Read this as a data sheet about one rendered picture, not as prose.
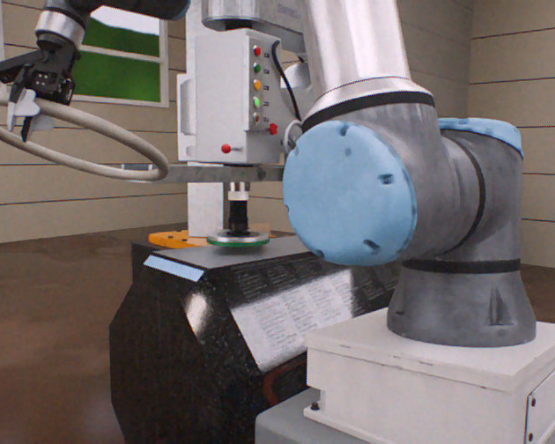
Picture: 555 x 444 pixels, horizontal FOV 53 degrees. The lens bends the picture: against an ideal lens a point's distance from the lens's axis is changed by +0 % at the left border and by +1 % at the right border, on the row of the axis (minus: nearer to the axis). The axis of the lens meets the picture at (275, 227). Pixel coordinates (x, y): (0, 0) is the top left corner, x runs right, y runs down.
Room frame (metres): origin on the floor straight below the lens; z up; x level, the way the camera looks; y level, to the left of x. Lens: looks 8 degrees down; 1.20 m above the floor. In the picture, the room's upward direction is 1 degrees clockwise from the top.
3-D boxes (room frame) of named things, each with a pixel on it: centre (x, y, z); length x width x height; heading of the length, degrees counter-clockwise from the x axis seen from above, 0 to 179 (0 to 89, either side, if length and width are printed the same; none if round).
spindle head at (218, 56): (1.98, 0.09, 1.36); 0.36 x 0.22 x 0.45; 145
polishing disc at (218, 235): (1.91, 0.13, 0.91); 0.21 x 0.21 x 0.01
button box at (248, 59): (1.79, 0.08, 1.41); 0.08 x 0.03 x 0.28; 145
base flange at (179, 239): (2.78, 0.32, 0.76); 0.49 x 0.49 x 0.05; 44
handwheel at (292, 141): (1.94, -0.04, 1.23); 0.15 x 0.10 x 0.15; 145
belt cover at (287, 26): (2.20, -0.07, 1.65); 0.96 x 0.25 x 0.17; 145
